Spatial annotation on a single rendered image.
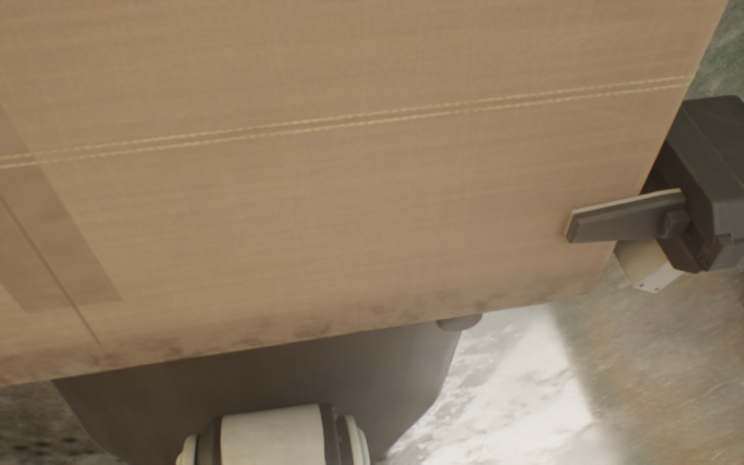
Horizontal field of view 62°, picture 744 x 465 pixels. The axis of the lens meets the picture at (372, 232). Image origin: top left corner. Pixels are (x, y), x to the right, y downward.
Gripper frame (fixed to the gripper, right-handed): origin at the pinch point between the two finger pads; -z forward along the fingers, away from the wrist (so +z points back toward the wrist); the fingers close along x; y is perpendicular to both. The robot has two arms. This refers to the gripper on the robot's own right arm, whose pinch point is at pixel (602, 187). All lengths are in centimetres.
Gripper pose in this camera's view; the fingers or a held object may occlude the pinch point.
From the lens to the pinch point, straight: 38.3
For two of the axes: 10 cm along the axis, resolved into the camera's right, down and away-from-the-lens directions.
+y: -0.1, -6.4, -7.6
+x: -1.7, -7.5, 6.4
